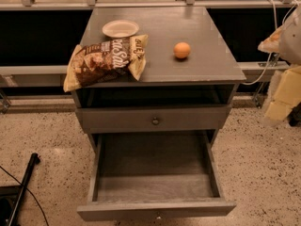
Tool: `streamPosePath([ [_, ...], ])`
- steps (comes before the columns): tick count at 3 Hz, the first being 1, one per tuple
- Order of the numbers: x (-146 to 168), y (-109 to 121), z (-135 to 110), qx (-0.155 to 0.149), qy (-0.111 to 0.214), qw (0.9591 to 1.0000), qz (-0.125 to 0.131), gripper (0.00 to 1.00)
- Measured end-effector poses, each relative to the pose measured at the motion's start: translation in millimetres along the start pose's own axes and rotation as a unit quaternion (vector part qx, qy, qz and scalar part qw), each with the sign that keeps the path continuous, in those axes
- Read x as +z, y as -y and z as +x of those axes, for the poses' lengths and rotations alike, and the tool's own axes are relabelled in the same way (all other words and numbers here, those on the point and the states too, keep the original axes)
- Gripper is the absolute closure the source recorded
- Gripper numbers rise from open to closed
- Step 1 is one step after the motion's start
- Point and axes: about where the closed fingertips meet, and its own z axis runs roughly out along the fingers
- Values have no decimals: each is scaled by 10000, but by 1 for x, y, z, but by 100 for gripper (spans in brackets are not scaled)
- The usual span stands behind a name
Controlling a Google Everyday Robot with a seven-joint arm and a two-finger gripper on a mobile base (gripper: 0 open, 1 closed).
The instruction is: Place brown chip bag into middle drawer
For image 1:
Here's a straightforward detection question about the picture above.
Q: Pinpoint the closed upper drawer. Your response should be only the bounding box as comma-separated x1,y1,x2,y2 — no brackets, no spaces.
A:
76,105,231,134

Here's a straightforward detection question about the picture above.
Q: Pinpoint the white hanging cable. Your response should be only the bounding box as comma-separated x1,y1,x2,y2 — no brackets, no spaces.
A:
240,0,279,87

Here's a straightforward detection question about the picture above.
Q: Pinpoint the orange ball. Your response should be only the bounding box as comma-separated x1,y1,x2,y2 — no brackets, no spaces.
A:
173,42,191,59

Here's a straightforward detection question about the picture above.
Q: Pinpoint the metal railing frame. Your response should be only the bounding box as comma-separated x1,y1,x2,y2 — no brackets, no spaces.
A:
0,0,301,115

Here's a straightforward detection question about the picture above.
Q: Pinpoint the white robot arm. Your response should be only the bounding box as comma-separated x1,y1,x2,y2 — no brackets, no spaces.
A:
258,6,301,125

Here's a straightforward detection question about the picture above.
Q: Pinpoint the grey drawer cabinet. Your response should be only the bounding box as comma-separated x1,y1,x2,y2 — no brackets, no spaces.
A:
72,8,246,146

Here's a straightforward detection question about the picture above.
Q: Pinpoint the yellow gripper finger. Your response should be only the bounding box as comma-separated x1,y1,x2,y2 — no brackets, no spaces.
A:
262,65,301,126
258,26,282,53

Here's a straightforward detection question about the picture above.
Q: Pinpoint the brown chip bag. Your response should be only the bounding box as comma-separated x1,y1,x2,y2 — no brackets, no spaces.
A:
63,35,148,92

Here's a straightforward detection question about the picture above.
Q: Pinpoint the open lower drawer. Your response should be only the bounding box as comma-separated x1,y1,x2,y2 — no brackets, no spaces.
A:
77,131,236,221

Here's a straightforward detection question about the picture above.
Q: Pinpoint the black stand leg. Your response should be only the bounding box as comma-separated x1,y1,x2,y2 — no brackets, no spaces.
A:
6,153,40,226

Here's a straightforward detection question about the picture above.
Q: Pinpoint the black floor cable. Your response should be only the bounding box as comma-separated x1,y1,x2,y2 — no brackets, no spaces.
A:
0,165,50,226

